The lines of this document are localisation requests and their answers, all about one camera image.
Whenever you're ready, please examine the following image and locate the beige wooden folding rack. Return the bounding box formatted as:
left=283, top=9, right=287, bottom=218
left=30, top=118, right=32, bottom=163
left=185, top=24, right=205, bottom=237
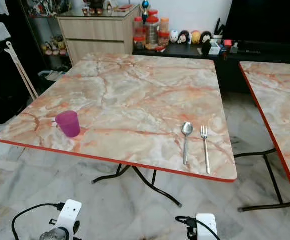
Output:
left=5, top=41, right=40, bottom=101

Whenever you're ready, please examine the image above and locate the purple plastic cup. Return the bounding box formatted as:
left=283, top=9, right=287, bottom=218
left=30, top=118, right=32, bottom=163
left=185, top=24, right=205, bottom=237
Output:
left=55, top=110, right=81, bottom=139

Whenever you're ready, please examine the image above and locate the glass display shelf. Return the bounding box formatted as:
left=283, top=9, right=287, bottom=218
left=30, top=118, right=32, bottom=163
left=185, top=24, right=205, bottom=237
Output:
left=21, top=0, right=73, bottom=71

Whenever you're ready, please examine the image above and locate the light wooden drawer cabinet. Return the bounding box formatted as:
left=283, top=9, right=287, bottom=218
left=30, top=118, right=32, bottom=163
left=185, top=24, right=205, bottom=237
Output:
left=56, top=5, right=141, bottom=66

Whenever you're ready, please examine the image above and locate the marble pattern folding table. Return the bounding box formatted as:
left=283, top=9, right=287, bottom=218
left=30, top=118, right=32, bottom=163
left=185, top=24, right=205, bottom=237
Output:
left=0, top=52, right=238, bottom=208
left=235, top=61, right=290, bottom=213

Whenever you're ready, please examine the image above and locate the small red-lid plastic jar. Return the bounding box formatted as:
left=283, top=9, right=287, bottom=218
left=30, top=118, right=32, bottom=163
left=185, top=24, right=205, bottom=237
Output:
left=133, top=36, right=146, bottom=51
left=158, top=31, right=170, bottom=47

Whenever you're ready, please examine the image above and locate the tall clear red-lid jar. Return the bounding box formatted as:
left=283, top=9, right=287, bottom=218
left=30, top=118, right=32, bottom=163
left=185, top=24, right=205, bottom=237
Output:
left=145, top=16, right=160, bottom=49

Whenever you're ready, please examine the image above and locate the blue ball ornament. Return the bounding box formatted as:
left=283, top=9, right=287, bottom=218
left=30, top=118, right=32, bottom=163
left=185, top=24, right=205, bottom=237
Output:
left=141, top=0, right=150, bottom=23

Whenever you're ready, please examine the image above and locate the steel spoon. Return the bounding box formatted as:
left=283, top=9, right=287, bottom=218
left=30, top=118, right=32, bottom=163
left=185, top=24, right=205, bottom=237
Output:
left=181, top=121, right=194, bottom=166

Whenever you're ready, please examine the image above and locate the orange snack jar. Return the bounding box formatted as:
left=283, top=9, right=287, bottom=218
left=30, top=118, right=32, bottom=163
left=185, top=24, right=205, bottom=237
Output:
left=159, top=17, right=170, bottom=34

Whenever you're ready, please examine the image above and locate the white round figurine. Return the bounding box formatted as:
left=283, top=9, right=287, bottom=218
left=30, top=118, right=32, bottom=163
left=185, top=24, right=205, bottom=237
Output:
left=169, top=30, right=180, bottom=44

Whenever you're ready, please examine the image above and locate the black and white figurine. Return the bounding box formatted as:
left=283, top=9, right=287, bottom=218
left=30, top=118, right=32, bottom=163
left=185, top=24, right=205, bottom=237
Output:
left=179, top=30, right=191, bottom=45

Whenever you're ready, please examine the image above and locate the steel fork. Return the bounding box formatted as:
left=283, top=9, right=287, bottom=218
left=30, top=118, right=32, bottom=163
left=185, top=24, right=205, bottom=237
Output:
left=200, top=125, right=212, bottom=175

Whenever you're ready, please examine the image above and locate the yellow round figurine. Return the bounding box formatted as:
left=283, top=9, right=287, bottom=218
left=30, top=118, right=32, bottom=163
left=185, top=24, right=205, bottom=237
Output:
left=191, top=30, right=201, bottom=45

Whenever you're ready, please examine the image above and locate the black round figurine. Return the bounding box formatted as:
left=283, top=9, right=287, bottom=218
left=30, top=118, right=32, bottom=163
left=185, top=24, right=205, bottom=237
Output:
left=201, top=31, right=213, bottom=44

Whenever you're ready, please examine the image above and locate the small white box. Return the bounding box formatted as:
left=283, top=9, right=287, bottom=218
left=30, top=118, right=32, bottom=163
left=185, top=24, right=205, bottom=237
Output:
left=210, top=41, right=222, bottom=56

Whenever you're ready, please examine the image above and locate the cup with black remotes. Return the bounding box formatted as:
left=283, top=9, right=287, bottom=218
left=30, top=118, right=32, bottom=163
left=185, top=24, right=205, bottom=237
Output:
left=213, top=18, right=225, bottom=40

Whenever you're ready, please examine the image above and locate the black flat television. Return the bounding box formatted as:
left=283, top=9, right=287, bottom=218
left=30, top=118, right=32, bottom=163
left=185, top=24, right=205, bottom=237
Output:
left=222, top=0, right=290, bottom=45

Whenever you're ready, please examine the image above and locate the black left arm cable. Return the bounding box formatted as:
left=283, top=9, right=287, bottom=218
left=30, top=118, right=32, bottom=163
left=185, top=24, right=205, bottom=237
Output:
left=11, top=202, right=66, bottom=240

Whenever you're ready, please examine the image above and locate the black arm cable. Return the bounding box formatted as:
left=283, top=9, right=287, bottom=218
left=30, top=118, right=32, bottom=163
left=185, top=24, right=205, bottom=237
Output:
left=175, top=216, right=221, bottom=240
left=11, top=202, right=66, bottom=240

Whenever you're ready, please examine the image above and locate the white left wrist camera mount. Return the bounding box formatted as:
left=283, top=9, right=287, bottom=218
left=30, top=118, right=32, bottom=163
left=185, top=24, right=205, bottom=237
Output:
left=49, top=199, right=83, bottom=240

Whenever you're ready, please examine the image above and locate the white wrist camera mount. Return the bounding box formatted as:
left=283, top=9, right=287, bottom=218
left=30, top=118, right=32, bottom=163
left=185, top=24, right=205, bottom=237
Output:
left=49, top=199, right=83, bottom=240
left=195, top=213, right=219, bottom=240

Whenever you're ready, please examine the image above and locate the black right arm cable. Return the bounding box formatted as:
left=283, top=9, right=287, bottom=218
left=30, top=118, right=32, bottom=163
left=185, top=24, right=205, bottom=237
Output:
left=175, top=216, right=221, bottom=240

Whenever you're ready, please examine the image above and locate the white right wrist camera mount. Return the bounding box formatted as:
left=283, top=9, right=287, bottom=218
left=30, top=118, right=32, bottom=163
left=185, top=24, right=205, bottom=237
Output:
left=195, top=213, right=219, bottom=240

